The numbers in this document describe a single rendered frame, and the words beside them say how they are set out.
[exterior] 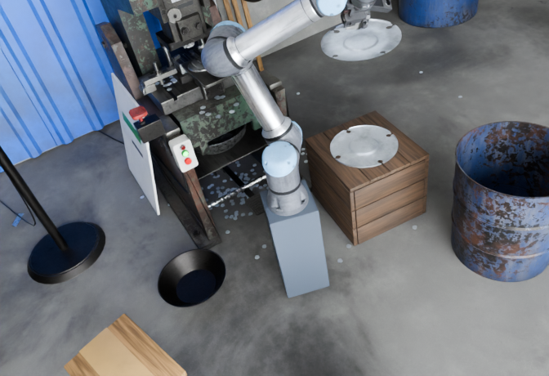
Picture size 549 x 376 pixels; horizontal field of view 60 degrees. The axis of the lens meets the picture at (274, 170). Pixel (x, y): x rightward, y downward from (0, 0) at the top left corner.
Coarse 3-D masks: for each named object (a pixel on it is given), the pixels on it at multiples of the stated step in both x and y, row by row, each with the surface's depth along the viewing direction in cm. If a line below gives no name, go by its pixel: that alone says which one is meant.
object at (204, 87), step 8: (200, 56) 200; (184, 64) 197; (192, 64) 195; (200, 64) 194; (192, 72) 191; (200, 72) 189; (200, 80) 184; (208, 80) 183; (216, 80) 182; (224, 80) 183; (200, 88) 195; (208, 88) 195; (216, 88) 197; (224, 88) 200; (208, 96) 197
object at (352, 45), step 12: (372, 24) 161; (384, 24) 161; (324, 36) 168; (336, 36) 168; (348, 36) 168; (360, 36) 169; (372, 36) 170; (384, 36) 169; (396, 36) 169; (324, 48) 176; (336, 48) 176; (348, 48) 177; (360, 48) 178; (372, 48) 177; (384, 48) 178; (348, 60) 186
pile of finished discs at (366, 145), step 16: (352, 128) 216; (368, 128) 214; (384, 128) 211; (336, 144) 209; (352, 144) 207; (368, 144) 205; (384, 144) 204; (352, 160) 199; (368, 160) 198; (384, 160) 196
